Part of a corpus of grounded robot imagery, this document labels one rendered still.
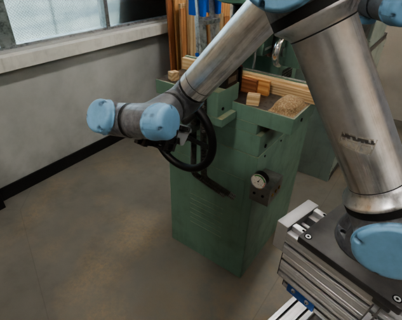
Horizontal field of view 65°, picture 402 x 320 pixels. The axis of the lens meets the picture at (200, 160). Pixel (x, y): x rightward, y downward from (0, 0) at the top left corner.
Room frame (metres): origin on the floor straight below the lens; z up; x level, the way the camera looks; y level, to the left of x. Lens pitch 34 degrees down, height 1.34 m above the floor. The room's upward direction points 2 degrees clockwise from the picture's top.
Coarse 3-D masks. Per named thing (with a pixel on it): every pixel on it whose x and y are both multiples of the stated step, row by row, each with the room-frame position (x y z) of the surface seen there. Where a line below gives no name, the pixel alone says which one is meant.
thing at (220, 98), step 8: (232, 88) 1.03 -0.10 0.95; (216, 96) 0.97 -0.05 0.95; (224, 96) 0.99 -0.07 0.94; (232, 96) 1.04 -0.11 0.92; (208, 104) 0.98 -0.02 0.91; (216, 104) 0.97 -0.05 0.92; (224, 104) 1.00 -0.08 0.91; (208, 112) 0.98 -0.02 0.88; (216, 112) 0.97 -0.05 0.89; (224, 112) 1.00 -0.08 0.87
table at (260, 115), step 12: (180, 72) 1.34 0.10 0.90; (156, 84) 1.25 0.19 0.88; (168, 84) 1.21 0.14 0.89; (240, 96) 1.09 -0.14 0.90; (264, 96) 1.10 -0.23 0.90; (276, 96) 1.10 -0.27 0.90; (240, 108) 1.02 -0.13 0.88; (252, 108) 0.99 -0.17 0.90; (264, 108) 0.99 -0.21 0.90; (312, 108) 1.06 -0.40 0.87; (216, 120) 0.96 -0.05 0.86; (228, 120) 0.98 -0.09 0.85; (252, 120) 0.99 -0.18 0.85; (264, 120) 0.96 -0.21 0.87; (276, 120) 0.94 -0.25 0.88; (288, 120) 0.92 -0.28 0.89; (300, 120) 0.96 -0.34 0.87; (288, 132) 0.91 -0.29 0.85
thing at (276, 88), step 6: (276, 84) 1.11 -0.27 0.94; (282, 84) 1.11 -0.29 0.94; (270, 90) 1.13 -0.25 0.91; (276, 90) 1.11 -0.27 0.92; (282, 90) 1.10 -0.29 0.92; (288, 90) 1.09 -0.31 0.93; (294, 90) 1.07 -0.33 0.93; (300, 90) 1.06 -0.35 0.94; (306, 90) 1.06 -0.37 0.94; (282, 96) 1.10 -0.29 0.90; (300, 96) 1.06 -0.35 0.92; (306, 96) 1.05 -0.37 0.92; (306, 102) 1.04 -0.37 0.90; (312, 102) 1.03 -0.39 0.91
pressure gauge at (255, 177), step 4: (256, 172) 0.91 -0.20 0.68; (260, 172) 0.91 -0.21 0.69; (264, 172) 0.91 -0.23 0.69; (252, 176) 0.90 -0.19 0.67; (256, 176) 0.90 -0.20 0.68; (260, 176) 0.89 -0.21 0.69; (264, 176) 0.89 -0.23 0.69; (252, 180) 0.91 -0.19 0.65; (256, 180) 0.90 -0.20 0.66; (260, 180) 0.89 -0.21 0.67; (264, 180) 0.88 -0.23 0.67; (268, 180) 0.89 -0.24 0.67; (252, 184) 0.90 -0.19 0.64; (256, 184) 0.90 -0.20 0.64; (260, 184) 0.89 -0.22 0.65; (264, 184) 0.88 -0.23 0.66; (260, 188) 0.88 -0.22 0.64
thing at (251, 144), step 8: (216, 128) 1.08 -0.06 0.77; (224, 128) 1.05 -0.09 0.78; (232, 128) 1.03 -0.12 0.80; (264, 128) 1.03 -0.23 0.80; (216, 136) 1.07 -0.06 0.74; (224, 136) 1.05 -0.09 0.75; (232, 136) 1.03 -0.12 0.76; (240, 136) 1.01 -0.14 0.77; (248, 136) 0.99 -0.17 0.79; (256, 136) 0.98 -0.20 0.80; (264, 136) 0.99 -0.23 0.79; (272, 136) 1.06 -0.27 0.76; (280, 136) 1.13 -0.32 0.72; (224, 144) 1.05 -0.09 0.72; (232, 144) 1.03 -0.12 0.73; (240, 144) 1.01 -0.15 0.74; (248, 144) 0.99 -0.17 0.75; (256, 144) 0.97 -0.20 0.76; (264, 144) 1.00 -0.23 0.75; (248, 152) 0.99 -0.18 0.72; (256, 152) 0.97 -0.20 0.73
